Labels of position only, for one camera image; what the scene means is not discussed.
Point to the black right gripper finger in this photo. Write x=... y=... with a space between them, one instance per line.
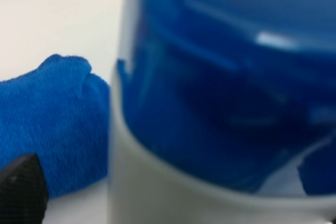
x=24 y=193

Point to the clear glass cup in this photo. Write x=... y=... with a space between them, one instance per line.
x=223 y=111

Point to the blue microfibre cloth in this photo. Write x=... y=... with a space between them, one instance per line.
x=59 y=111

